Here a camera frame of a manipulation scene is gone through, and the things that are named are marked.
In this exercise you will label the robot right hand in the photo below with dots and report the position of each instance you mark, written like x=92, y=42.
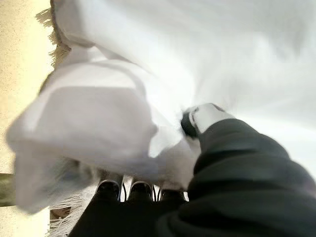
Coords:
x=247, y=185

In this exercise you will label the white duvet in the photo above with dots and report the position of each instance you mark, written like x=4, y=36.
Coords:
x=98, y=123

